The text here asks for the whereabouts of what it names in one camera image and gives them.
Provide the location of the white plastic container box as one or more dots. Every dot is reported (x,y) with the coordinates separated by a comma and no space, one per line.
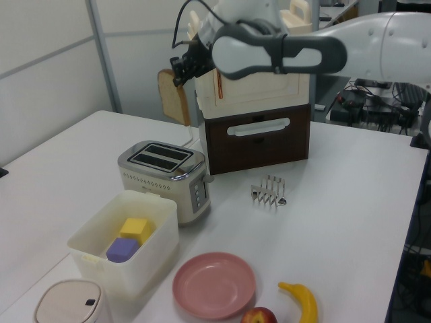
(141,266)

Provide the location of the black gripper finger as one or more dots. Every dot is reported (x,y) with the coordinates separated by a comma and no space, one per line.
(178,63)
(185,78)

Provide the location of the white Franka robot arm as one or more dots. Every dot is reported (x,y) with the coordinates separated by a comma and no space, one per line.
(397,43)

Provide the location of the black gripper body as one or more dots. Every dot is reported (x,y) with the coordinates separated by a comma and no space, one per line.
(200,59)

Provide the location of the purple cube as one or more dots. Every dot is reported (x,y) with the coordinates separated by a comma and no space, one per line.
(121,249)

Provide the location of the pink plate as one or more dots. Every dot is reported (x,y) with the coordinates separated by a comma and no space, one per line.
(213,286)

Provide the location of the grey partition post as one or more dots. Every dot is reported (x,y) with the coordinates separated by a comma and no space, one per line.
(107,67)

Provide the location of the cream and chrome toaster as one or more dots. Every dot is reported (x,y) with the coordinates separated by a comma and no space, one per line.
(158,188)

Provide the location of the background desk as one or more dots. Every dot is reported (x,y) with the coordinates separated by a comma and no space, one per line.
(336,13)

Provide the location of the yellow toy banana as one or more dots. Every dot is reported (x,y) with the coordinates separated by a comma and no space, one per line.
(308,303)

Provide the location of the slice of toast bread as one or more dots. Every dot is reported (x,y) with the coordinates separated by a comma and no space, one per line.
(171,101)

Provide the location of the red toy apple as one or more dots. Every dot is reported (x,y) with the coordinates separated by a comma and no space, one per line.
(259,316)

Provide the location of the yellow cube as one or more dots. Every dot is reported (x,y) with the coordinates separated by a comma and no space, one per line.
(133,227)

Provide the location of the brown drawer unit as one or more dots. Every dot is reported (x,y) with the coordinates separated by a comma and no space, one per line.
(266,151)

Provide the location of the metal toast rack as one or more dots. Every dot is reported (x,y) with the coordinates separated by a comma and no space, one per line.
(267,193)

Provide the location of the small beige lidded bin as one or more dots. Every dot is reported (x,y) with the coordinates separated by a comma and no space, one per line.
(67,303)

